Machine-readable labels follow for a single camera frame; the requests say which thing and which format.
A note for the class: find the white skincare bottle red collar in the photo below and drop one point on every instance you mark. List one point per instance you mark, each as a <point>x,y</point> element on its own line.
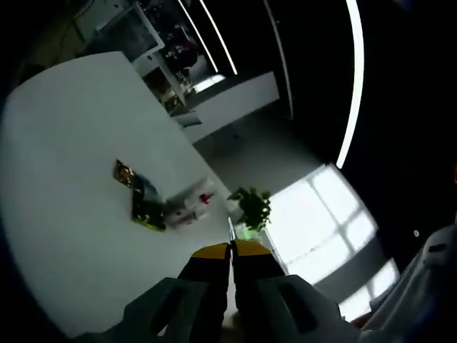
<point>204,199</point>

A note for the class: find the white skincare tube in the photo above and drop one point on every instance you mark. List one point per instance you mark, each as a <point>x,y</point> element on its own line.
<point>185,194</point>

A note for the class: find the frosted white partition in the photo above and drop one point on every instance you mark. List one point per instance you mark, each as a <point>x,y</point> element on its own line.
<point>135,34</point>

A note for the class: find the bright window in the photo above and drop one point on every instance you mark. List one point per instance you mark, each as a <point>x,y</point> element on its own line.
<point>321,232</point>

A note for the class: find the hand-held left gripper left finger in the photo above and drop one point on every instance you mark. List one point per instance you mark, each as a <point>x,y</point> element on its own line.
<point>203,271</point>

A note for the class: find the gold foil packet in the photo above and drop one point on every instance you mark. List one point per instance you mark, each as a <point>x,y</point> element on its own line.
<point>124,172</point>

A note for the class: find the potted green plant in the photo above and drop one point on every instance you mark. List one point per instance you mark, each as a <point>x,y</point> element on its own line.
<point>251,209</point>

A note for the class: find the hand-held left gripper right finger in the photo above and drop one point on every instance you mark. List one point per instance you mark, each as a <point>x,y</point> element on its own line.
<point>257,271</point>

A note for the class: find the white low shelf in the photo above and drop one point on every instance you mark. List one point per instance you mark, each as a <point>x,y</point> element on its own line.
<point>166,89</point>

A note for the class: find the curved ceiling light strip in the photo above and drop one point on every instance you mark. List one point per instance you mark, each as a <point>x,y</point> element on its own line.
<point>357,71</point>

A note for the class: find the green packet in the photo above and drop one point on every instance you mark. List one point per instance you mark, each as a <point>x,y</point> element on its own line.
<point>146,207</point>

